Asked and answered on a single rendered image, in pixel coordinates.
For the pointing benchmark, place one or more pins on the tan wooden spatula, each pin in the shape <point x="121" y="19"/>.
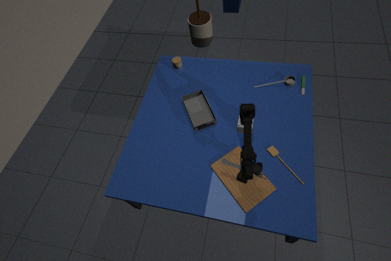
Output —
<point x="274" y="152"/>

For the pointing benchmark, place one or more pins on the grey canister with wooden lid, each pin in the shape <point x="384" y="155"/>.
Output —
<point x="177" y="63"/>

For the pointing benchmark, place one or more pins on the wooden board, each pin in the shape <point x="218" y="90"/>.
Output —
<point x="249" y="194"/>

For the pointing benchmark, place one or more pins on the grey long-handled pan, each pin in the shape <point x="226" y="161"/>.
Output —
<point x="289" y="81"/>

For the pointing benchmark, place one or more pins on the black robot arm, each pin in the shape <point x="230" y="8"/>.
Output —
<point x="247" y="113"/>

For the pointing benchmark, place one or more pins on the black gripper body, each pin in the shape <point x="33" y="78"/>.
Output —
<point x="239" y="178"/>

